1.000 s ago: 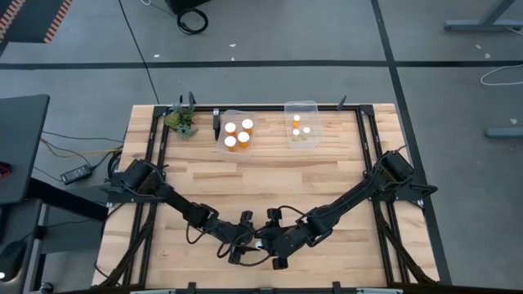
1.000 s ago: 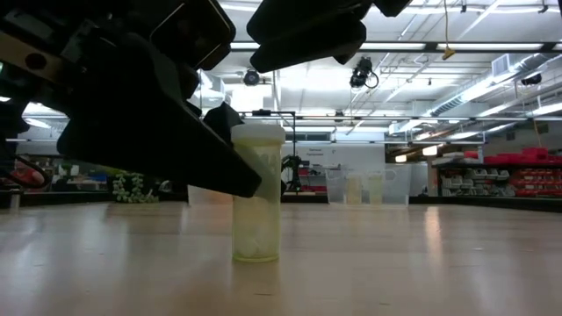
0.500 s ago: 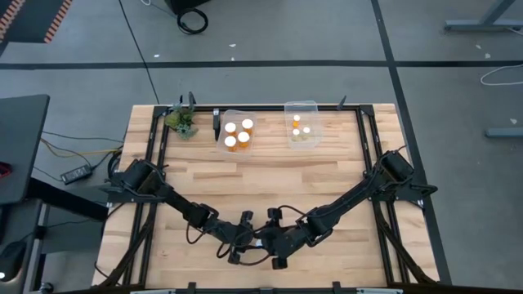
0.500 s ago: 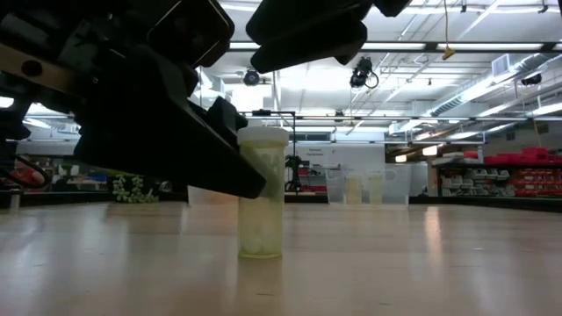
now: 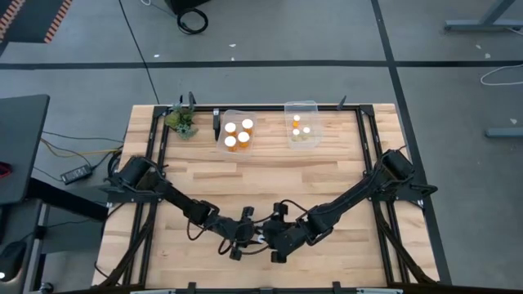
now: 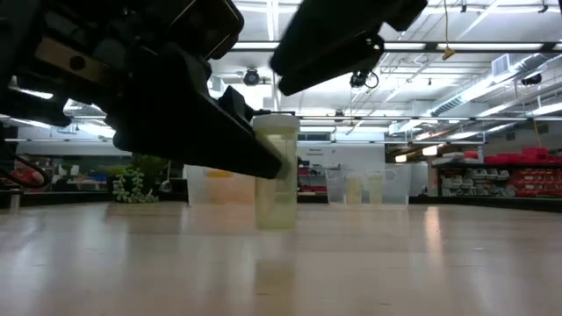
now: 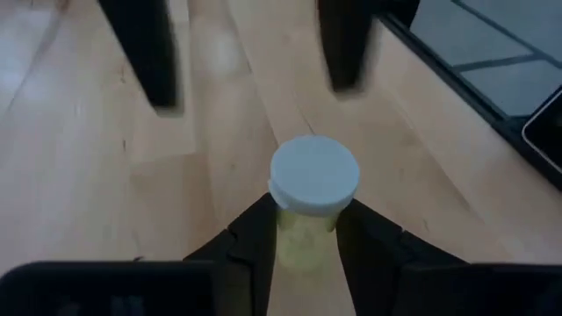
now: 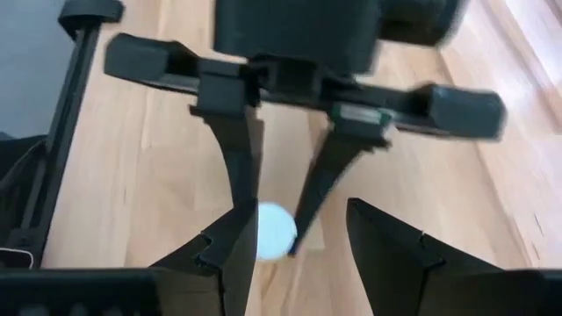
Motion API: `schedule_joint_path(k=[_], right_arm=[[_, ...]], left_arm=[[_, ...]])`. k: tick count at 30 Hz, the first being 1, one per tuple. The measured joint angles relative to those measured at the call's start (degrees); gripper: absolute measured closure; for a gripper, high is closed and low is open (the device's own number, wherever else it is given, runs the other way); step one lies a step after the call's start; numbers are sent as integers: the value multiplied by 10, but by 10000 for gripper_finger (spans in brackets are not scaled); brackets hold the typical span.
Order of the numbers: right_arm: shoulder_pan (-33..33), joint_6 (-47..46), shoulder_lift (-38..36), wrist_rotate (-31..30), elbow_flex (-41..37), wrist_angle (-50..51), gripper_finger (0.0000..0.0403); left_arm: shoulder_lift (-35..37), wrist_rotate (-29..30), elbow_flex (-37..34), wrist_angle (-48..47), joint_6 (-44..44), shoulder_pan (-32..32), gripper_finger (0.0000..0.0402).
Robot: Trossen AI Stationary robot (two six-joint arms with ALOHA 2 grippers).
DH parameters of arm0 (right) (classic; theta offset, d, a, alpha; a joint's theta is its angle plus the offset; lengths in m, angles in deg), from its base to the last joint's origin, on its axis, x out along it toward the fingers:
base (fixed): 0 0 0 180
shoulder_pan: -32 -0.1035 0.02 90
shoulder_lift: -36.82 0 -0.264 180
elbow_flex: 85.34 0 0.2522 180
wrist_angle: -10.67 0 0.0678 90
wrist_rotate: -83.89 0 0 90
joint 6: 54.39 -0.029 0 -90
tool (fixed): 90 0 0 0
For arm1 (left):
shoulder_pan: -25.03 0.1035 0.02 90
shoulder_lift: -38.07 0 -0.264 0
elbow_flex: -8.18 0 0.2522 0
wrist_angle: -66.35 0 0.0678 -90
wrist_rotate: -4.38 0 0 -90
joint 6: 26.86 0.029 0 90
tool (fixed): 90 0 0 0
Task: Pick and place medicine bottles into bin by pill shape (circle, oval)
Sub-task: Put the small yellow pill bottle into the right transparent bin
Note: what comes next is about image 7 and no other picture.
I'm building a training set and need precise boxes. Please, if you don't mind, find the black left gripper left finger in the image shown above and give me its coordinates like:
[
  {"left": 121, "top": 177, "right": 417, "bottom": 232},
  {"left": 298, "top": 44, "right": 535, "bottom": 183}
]
[{"left": 182, "top": 191, "right": 279, "bottom": 316}]

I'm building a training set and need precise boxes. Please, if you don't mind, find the black panel white rim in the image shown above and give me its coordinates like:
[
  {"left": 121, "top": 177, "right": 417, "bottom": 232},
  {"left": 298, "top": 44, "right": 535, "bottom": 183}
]
[{"left": 521, "top": 89, "right": 562, "bottom": 177}]

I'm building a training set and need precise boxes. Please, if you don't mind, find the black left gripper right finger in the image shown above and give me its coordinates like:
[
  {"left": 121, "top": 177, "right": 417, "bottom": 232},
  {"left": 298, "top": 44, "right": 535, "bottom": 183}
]
[{"left": 335, "top": 198, "right": 467, "bottom": 316}]

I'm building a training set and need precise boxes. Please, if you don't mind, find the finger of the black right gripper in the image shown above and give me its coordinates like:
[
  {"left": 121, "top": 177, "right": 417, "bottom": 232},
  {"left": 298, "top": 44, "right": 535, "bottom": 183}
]
[
  {"left": 317, "top": 0, "right": 384, "bottom": 95},
  {"left": 97, "top": 0, "right": 184, "bottom": 114}
]

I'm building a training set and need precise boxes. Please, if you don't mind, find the tall yellow pill bottle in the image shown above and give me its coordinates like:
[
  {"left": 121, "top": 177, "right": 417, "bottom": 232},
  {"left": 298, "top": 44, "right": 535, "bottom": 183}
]
[{"left": 268, "top": 134, "right": 362, "bottom": 277}]

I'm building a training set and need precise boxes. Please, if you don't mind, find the black table frame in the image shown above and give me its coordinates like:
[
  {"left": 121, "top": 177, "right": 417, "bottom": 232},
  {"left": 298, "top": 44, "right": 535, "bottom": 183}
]
[{"left": 379, "top": 11, "right": 562, "bottom": 192}]

